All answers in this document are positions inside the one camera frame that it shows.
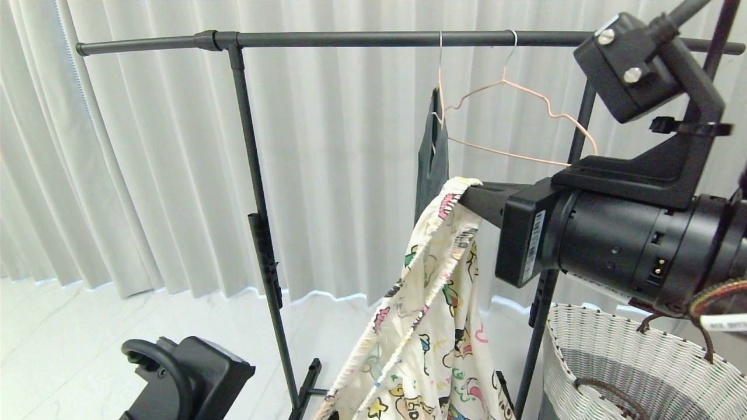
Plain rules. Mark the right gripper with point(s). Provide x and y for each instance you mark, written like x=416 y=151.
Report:
x=613 y=245

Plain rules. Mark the pink clothes hanger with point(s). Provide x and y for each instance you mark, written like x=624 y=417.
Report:
x=508 y=151
x=440 y=41

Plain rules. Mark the dark grey sleeveless top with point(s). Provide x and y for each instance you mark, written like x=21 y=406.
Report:
x=432 y=169

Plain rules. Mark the cream printed garment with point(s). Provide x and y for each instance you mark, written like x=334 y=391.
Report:
x=432 y=326

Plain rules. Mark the white laundry basket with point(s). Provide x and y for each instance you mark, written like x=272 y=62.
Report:
x=613 y=361

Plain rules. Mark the black clothes rack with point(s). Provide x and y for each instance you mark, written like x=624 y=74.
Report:
x=350 y=39

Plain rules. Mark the white curtain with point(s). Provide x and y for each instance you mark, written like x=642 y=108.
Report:
x=146 y=175

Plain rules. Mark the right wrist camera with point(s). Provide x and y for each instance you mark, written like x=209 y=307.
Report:
x=630 y=76

